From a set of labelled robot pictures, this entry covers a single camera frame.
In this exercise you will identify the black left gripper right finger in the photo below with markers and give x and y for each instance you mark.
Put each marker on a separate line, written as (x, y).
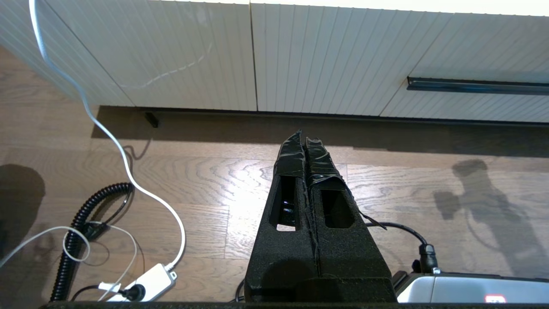
(347, 266)

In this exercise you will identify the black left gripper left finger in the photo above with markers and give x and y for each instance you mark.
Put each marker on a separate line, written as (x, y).
(283, 266)

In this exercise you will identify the white fluted drawer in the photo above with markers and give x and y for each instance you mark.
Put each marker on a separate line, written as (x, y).
(472, 51)

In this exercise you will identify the white tv cabinet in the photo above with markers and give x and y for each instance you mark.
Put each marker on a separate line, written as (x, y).
(171, 43)

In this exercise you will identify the silver robot chassis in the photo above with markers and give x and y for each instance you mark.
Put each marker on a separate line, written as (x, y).
(463, 289)

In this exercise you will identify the white power strip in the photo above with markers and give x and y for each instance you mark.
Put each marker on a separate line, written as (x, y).
(154, 279)

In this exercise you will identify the black power plug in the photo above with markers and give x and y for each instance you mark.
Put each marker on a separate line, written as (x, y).
(134, 292)

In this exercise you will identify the white fluted cabinet door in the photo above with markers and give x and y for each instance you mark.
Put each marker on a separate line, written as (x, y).
(171, 43)
(321, 56)

